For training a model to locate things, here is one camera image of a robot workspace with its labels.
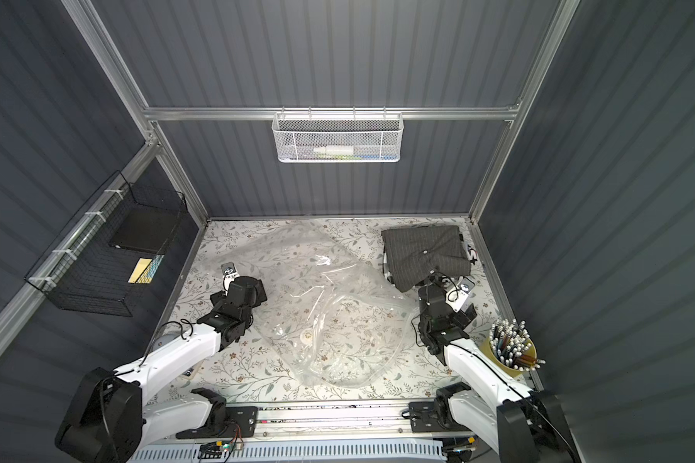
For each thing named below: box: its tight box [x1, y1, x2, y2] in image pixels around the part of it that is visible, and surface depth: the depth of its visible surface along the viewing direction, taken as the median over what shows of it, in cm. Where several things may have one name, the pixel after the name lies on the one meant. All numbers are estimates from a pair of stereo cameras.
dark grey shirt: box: [381, 224, 472, 293], surface depth 92 cm
